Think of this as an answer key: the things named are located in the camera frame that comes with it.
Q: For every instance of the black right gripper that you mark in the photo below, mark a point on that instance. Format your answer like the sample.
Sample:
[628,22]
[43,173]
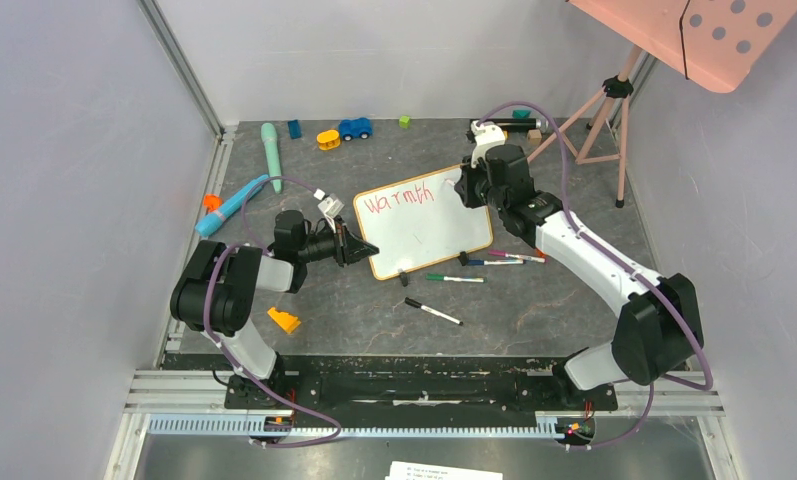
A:
[471,183]

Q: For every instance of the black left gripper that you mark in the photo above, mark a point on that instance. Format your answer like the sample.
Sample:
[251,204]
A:
[347,247]

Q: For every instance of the yellow framed whiteboard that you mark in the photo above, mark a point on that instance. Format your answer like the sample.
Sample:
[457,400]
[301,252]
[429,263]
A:
[419,222]

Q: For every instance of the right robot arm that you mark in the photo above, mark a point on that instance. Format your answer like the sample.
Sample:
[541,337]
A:
[658,320]

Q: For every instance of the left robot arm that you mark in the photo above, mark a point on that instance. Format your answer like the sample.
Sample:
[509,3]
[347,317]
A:
[215,292]

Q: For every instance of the wooden block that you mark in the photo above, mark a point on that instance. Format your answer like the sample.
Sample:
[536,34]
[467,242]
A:
[535,137]

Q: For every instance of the black microphone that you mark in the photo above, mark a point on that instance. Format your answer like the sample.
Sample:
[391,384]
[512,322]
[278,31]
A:
[521,124]

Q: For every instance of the black capped marker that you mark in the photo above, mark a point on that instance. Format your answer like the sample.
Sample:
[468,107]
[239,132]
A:
[430,310]

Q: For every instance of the purple capped marker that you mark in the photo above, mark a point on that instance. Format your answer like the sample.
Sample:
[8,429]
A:
[514,256]

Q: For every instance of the green capped marker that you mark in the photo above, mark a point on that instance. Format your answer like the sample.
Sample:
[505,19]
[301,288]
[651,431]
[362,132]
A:
[457,279]

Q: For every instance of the orange wedge toy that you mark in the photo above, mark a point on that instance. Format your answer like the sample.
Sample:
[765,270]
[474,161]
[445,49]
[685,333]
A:
[288,322]

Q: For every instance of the pink tripod stand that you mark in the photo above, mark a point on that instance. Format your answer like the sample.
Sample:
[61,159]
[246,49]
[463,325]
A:
[615,91]

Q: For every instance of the blue toy car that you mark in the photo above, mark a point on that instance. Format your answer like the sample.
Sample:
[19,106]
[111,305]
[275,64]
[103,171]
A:
[359,128]

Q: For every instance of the dark blue block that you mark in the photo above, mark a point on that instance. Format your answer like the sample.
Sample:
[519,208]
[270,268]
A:
[294,129]

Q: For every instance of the mint green toy crayon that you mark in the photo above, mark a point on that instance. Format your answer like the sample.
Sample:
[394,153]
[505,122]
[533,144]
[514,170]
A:
[269,138]

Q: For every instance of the orange small toy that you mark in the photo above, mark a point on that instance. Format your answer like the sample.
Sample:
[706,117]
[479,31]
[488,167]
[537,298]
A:
[212,202]

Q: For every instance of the blue toy crayon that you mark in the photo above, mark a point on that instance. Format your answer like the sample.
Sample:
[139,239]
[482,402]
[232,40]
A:
[212,221]

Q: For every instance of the white paper sheet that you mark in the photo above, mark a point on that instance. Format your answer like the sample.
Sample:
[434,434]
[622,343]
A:
[416,471]

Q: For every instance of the pink perforated panel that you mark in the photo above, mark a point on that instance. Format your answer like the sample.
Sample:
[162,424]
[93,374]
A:
[714,44]

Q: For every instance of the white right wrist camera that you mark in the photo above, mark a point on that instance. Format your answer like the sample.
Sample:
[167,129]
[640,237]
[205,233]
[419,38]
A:
[486,135]

